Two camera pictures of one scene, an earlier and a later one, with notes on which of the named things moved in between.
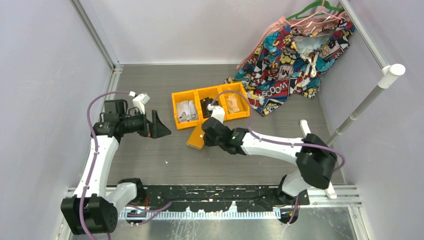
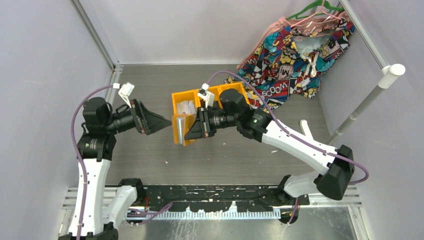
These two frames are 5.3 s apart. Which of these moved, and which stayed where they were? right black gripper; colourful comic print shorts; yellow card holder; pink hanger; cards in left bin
Moved: yellow card holder; right black gripper
Stayed: cards in left bin; pink hanger; colourful comic print shorts
